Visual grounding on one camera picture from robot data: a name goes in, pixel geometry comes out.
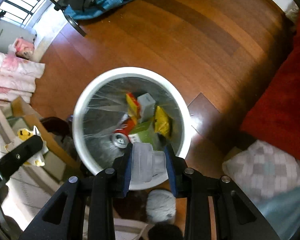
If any red soda can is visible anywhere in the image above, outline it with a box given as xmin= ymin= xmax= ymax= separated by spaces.
xmin=110 ymin=118 xmax=135 ymax=149

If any right pink floral curtain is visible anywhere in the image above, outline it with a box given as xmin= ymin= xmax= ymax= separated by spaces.
xmin=0 ymin=38 xmax=45 ymax=103

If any grey cosmetic carton box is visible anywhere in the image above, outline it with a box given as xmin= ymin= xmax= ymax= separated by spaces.
xmin=137 ymin=93 xmax=156 ymax=124

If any checked grey pillow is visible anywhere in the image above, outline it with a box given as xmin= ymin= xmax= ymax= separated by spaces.
xmin=222 ymin=140 xmax=300 ymax=202

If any green white tissue box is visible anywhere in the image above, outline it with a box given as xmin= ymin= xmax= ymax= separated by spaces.
xmin=128 ymin=119 xmax=155 ymax=144

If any yellow cigarette box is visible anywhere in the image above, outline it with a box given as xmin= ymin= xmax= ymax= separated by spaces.
xmin=126 ymin=93 xmax=140 ymax=124

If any red blanket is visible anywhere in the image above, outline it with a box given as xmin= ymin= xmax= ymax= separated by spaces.
xmin=240 ymin=14 xmax=300 ymax=161

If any yellow snack bag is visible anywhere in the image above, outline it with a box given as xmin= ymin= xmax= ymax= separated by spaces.
xmin=154 ymin=106 xmax=172 ymax=139

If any white yellow wrapper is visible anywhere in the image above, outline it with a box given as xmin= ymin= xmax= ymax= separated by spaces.
xmin=4 ymin=126 xmax=49 ymax=167

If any white round trash bin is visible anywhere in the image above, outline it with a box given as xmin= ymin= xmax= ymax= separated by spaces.
xmin=72 ymin=66 xmax=192 ymax=191

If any checked white tablecloth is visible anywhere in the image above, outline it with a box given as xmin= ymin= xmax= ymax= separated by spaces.
xmin=0 ymin=97 xmax=153 ymax=240

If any clear plastic cup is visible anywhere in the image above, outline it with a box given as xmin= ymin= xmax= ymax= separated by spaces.
xmin=131 ymin=142 xmax=166 ymax=183

